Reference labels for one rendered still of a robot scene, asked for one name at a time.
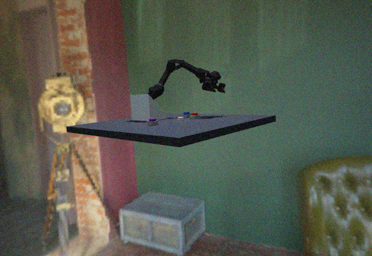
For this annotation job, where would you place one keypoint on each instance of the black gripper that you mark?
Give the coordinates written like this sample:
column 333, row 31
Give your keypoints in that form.
column 211, row 86

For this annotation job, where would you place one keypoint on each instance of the blue button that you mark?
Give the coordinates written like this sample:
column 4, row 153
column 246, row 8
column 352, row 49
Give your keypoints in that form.
column 186, row 115

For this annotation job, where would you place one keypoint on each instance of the purple button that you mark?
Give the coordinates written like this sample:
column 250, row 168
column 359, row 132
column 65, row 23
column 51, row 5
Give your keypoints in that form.
column 152, row 122

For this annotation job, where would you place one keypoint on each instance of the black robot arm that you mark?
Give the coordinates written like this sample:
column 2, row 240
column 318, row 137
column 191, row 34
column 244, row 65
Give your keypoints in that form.
column 158, row 88

